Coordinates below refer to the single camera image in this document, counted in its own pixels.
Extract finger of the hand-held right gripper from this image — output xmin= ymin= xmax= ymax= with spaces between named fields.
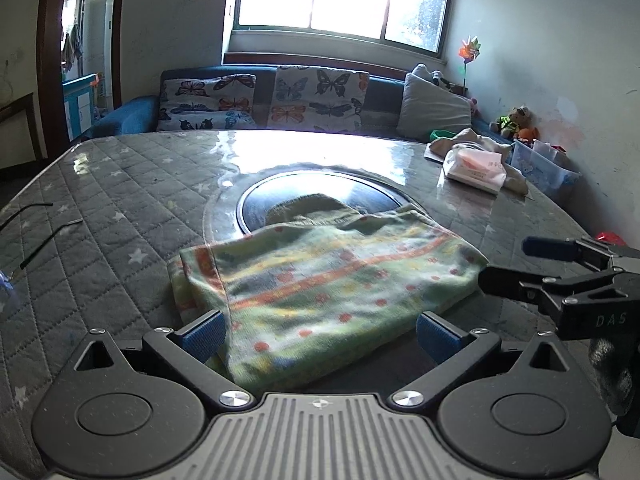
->
xmin=477 ymin=265 xmax=627 ymax=319
xmin=521 ymin=236 xmax=640 ymax=272

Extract person's right hand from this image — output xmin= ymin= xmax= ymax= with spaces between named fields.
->
xmin=589 ymin=336 xmax=640 ymax=418

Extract white plastic tissue pack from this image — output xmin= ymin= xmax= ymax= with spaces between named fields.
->
xmin=442 ymin=143 xmax=507 ymax=195

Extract square butterfly print pillow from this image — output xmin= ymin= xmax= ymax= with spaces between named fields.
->
xmin=266 ymin=66 xmax=371 ymax=133

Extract eyeglasses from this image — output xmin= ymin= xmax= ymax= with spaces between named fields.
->
xmin=0 ymin=201 xmax=84 ymax=311

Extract blue sofa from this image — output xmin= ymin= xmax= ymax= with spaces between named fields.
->
xmin=82 ymin=65 xmax=501 ymax=142

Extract blue cabinet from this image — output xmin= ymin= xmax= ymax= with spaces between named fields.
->
xmin=62 ymin=73 xmax=101 ymax=142

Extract black and white plush toy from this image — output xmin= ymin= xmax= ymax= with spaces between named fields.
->
xmin=432 ymin=71 xmax=468 ymax=95

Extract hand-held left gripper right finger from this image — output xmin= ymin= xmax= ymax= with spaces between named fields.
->
xmin=387 ymin=311 xmax=592 ymax=414

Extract green printed shirt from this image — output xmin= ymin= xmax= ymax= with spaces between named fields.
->
xmin=167 ymin=192 xmax=490 ymax=396

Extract grey quilted table cover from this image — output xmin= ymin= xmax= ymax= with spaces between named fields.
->
xmin=0 ymin=129 xmax=640 ymax=480

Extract round black induction cooktop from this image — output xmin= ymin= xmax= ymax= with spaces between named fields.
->
xmin=237 ymin=172 xmax=403 ymax=236

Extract hanging clothes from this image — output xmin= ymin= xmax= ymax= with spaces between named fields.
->
xmin=61 ymin=22 xmax=83 ymax=68

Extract colourful pinwheel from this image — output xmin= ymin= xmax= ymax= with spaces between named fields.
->
xmin=457 ymin=35 xmax=482 ymax=91

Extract clear plastic storage box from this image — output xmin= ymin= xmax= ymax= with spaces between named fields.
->
xmin=510 ymin=139 xmax=582 ymax=206

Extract cream cloth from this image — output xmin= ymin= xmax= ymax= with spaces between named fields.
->
xmin=429 ymin=128 xmax=529 ymax=196

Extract dark wooden door frame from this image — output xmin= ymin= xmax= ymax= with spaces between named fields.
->
xmin=39 ymin=0 xmax=128 ymax=158

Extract dark wooden furniture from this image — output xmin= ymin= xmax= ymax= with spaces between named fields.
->
xmin=0 ymin=92 xmax=51 ymax=178

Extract brown teddy bear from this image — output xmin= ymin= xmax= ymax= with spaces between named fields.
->
xmin=490 ymin=106 xmax=533 ymax=140

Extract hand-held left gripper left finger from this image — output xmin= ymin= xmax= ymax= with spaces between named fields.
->
xmin=59 ymin=309 xmax=253 ymax=414

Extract long butterfly print pillow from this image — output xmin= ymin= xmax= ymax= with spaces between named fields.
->
xmin=156 ymin=74 xmax=257 ymax=132

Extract large grey pillow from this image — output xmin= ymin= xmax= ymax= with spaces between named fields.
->
xmin=396 ymin=73 xmax=473 ymax=141

